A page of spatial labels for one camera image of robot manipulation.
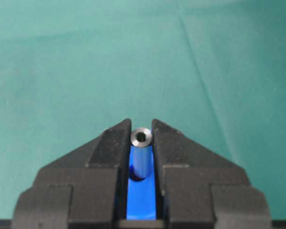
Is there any silver metal shaft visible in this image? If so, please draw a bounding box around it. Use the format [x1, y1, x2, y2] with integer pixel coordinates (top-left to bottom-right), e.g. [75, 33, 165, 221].
[131, 127, 153, 179]

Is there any green cloth mat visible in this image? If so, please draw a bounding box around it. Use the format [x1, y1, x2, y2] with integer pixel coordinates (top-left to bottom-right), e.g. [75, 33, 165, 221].
[0, 0, 286, 219]

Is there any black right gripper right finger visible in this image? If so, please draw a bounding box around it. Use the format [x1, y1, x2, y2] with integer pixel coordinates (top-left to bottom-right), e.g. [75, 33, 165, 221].
[151, 118, 273, 229]

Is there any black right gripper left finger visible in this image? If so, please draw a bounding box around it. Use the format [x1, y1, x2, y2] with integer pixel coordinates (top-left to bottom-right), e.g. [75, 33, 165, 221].
[11, 119, 131, 229]

